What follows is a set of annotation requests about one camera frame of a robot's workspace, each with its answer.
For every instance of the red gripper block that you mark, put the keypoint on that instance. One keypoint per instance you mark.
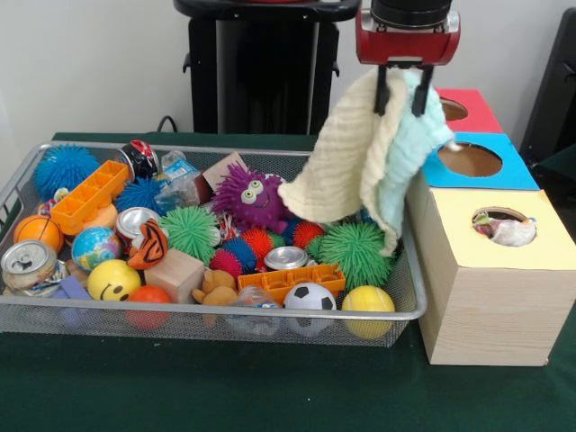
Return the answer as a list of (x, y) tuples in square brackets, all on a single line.
[(407, 45)]

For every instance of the mint waffle cloth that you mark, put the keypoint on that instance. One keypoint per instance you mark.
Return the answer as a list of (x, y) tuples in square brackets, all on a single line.
[(405, 157)]

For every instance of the cream waffle cloth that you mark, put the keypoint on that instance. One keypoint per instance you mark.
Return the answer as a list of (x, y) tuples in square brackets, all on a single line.
[(342, 157)]

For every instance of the wooden box with three holes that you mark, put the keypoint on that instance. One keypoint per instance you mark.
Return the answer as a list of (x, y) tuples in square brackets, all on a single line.
[(495, 315)]

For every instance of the shallow clear mesh bin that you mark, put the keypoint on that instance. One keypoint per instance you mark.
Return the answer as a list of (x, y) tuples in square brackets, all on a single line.
[(180, 324)]

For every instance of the black chair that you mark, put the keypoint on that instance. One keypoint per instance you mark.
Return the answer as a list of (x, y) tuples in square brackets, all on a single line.
[(553, 90)]

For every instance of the green spiky rubber ball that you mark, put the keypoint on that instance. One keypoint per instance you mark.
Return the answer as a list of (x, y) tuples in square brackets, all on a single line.
[(355, 256)]

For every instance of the dark green tablecloth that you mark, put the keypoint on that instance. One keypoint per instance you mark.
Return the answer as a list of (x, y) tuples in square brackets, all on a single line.
[(270, 391), (560, 180)]

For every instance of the purple spiky monster toy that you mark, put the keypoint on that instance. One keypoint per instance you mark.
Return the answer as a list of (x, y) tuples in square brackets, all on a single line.
[(247, 198)]

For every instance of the plain yellow ball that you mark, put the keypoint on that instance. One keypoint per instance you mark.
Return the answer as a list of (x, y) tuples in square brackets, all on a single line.
[(368, 303)]

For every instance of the black and white soccer ball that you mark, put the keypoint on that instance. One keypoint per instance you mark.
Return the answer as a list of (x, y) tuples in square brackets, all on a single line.
[(310, 297)]

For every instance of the long orange plastic brick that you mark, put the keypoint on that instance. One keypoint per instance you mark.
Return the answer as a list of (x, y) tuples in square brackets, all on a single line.
[(87, 198)]

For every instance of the blue globe ball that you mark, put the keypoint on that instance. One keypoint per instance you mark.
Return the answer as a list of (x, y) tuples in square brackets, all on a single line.
[(94, 247)]

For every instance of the yellow smiley face ball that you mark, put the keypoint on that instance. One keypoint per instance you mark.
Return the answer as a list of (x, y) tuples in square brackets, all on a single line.
[(112, 279)]

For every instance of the blue spiky rubber ball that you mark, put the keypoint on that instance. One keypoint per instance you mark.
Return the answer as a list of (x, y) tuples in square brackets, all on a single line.
[(65, 168)]

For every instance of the orange basketball toy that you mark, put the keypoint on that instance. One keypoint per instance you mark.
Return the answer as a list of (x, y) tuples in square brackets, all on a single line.
[(38, 231)]

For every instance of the crushed silver drink can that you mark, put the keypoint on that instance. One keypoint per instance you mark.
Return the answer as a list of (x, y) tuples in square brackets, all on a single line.
[(27, 263)]

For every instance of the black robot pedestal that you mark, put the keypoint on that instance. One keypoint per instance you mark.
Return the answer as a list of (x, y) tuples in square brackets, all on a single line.
[(252, 67)]

